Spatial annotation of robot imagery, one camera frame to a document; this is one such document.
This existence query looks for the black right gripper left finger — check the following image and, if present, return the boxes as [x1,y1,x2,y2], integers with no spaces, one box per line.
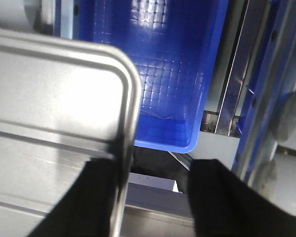
[29,158,126,237]

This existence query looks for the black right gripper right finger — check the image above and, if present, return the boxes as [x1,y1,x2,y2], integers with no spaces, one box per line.
[188,159,296,237]

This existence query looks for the silver ribbed metal tray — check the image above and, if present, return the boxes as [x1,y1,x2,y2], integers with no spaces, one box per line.
[0,28,143,237]

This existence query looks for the blue bin lower centre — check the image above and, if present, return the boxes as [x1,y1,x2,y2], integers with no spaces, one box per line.
[74,0,229,153]

